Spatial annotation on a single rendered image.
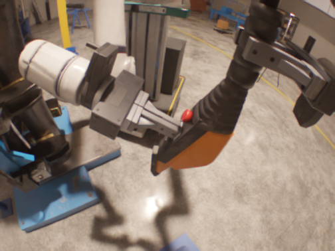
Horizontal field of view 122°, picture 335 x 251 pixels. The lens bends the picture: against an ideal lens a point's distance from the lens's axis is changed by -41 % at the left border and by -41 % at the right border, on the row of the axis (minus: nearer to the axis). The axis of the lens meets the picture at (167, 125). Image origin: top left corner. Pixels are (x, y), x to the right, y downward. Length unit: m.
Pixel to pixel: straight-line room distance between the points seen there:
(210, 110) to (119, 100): 0.14
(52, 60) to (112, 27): 0.18
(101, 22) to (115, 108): 0.25
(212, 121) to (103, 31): 0.32
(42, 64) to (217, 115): 0.30
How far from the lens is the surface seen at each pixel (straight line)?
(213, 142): 0.28
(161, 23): 1.25
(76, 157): 1.49
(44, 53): 0.32
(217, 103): 0.23
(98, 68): 0.23
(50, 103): 1.49
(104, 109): 0.24
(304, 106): 0.32
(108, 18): 0.42
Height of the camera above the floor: 1.35
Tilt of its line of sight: 49 degrees down
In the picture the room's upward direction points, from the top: 11 degrees clockwise
